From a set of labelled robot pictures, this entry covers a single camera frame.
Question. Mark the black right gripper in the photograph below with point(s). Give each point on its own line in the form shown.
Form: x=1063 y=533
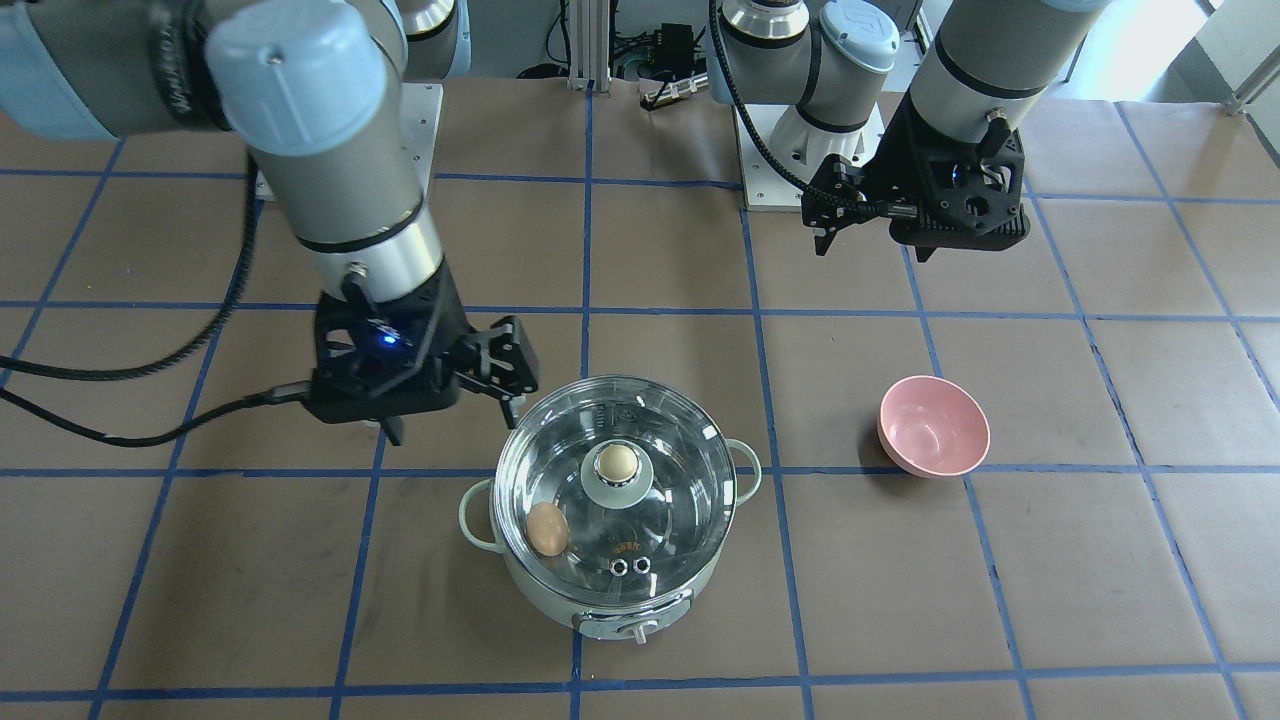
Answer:
x=449 y=312

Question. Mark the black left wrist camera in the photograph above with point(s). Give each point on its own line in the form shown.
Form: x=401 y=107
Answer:
x=962 y=202

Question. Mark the brown egg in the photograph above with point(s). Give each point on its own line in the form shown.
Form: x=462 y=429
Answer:
x=547 y=530

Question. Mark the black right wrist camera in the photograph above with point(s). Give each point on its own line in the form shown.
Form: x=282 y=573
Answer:
x=367 y=370

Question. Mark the glass pot lid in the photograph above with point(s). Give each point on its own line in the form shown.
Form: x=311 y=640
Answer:
x=615 y=490

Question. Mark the pale green cooking pot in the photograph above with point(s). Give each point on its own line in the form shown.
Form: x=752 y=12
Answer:
x=615 y=540

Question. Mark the pink bowl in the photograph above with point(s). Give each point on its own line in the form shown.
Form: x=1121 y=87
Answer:
x=932 y=428

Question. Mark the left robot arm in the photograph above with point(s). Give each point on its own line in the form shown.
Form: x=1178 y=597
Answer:
x=830 y=65

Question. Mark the aluminium frame post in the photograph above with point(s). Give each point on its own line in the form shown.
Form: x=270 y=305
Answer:
x=589 y=44

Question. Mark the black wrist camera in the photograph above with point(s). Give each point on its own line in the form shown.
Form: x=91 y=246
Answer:
x=962 y=202
x=367 y=370

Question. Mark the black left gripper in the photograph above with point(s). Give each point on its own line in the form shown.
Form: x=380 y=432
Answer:
x=893 y=160

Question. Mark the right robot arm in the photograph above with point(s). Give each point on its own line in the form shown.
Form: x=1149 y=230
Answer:
x=315 y=90

